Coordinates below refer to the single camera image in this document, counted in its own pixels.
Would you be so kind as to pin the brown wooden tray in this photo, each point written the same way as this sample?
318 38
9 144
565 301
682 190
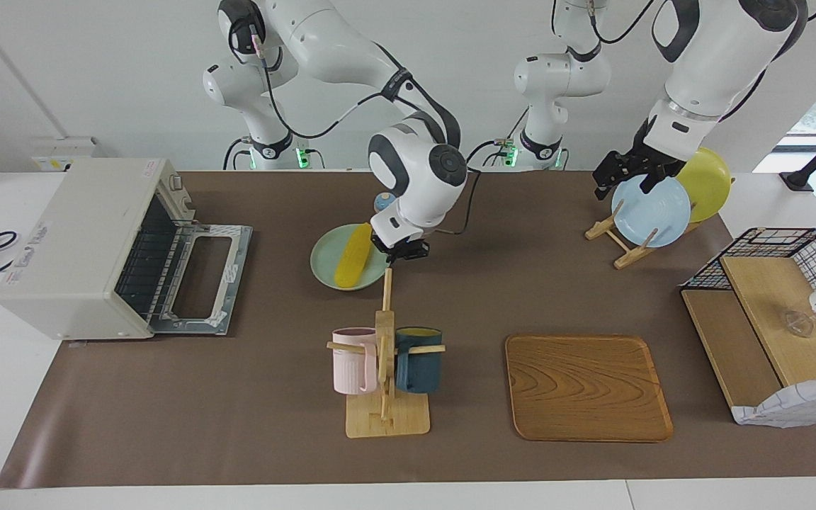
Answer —
585 386

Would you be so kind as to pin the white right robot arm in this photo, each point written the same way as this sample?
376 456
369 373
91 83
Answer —
415 170

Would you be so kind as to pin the yellow plate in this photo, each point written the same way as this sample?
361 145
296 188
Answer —
709 184

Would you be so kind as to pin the white checkered cloth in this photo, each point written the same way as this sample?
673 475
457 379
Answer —
797 404

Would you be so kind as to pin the brown table mat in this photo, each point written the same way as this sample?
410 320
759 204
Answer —
273 397

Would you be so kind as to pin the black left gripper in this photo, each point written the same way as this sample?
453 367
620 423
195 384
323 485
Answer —
652 156

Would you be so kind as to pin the beige toaster oven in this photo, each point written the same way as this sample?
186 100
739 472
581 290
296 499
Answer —
68 241

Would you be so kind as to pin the wooden mug tree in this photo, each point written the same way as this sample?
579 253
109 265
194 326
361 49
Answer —
387 421

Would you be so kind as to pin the yellow corn cob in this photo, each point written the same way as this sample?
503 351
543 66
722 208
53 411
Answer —
353 258

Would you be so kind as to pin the wooden plate rack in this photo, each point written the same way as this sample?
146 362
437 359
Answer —
627 255

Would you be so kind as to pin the white wall box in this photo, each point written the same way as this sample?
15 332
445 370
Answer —
61 152

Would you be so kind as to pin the dark blue mug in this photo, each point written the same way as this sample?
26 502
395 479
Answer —
421 368

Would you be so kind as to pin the pale green plate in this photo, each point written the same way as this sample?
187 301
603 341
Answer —
324 258

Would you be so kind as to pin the light blue plate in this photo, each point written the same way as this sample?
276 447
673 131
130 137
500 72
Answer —
652 216

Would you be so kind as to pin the pink mug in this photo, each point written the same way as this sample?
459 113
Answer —
351 361

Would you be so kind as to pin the small clear glass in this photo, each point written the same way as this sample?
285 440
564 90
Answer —
800 324

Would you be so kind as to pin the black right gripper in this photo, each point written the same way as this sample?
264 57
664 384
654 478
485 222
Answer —
402 249

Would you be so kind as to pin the small blue call bell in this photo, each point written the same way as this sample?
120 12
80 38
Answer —
381 204

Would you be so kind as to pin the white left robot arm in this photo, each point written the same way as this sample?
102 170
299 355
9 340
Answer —
712 64

